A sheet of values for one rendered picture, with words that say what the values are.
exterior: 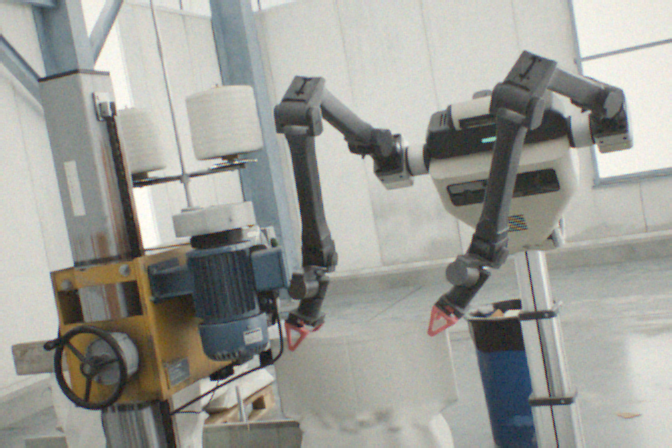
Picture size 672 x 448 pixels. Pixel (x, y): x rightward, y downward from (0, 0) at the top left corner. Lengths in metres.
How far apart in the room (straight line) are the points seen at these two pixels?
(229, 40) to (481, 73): 3.09
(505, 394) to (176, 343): 2.60
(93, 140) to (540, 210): 1.22
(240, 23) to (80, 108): 9.14
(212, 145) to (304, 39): 8.97
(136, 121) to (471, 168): 0.90
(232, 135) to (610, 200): 8.29
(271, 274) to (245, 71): 9.15
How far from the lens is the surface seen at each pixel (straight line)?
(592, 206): 10.15
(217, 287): 1.94
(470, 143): 2.48
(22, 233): 7.77
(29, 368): 2.80
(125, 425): 2.08
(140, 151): 2.20
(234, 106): 2.06
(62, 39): 8.40
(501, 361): 4.37
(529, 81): 1.94
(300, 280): 2.18
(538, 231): 2.59
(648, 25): 10.09
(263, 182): 10.96
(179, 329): 2.07
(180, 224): 1.94
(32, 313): 7.75
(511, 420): 4.46
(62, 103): 2.04
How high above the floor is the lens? 1.44
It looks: 3 degrees down
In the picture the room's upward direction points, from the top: 10 degrees counter-clockwise
